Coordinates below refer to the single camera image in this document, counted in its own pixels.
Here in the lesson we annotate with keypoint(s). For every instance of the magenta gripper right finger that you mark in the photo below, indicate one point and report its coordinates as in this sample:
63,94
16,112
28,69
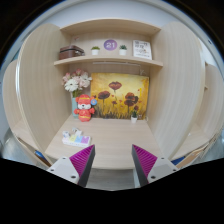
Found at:
149,167

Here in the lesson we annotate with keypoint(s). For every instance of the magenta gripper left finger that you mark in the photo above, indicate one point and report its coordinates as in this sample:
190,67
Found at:
76,168

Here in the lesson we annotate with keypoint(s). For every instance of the white charger plug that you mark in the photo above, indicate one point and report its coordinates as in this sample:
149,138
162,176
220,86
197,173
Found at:
77,131

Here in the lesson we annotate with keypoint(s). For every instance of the small potted plant on desk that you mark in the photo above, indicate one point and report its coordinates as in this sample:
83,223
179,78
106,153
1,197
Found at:
134,116

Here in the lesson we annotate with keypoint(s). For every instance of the teal flower vase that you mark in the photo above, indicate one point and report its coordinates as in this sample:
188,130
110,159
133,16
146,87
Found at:
74,106

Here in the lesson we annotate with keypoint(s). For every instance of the red plush toy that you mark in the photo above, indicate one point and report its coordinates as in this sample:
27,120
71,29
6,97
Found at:
85,107

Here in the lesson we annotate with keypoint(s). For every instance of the poppy flower painting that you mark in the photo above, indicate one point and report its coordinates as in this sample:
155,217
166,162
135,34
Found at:
118,94

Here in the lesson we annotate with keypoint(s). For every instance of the pink white flower bouquet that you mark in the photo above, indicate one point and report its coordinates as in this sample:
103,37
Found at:
76,81

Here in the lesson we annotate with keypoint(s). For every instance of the wooden desk cabinet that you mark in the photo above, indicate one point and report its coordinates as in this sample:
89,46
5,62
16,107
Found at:
185,108

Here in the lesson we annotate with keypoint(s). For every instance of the brown suitcase box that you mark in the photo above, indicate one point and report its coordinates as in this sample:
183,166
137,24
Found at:
70,51

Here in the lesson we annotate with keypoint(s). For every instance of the white calendar card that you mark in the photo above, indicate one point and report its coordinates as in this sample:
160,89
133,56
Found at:
142,49

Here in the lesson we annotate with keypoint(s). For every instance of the left small potted plant shelf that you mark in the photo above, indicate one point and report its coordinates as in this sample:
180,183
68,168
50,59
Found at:
95,50

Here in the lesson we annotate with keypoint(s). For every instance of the small potted plant shelf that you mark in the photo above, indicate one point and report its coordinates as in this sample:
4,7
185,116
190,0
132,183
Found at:
122,50
95,50

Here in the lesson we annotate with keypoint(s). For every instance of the right small potted plant shelf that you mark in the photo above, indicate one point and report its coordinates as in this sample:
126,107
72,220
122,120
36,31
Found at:
122,50

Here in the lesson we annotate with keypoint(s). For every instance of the purple round number sign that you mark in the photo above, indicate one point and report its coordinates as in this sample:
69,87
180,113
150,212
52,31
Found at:
110,44

